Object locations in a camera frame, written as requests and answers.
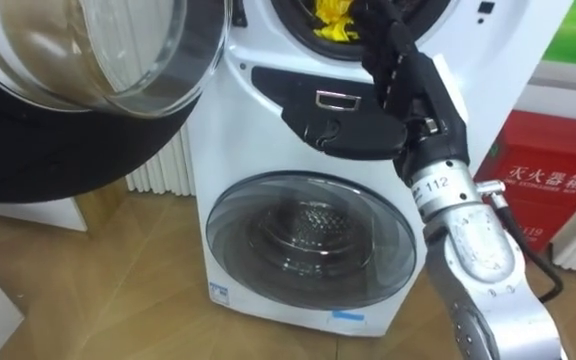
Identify yellow cloth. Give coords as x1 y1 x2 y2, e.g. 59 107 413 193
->
312 0 360 42

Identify red fire extinguisher box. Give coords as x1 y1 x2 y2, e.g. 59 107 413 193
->
473 109 576 254

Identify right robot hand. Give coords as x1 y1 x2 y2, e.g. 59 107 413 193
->
351 0 471 185

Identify open round washing machine door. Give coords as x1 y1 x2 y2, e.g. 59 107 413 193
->
0 0 234 204

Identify white stacked washing machines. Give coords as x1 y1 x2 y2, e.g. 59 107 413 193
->
186 0 575 338

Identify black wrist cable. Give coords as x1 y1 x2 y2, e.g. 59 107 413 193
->
476 179 565 304

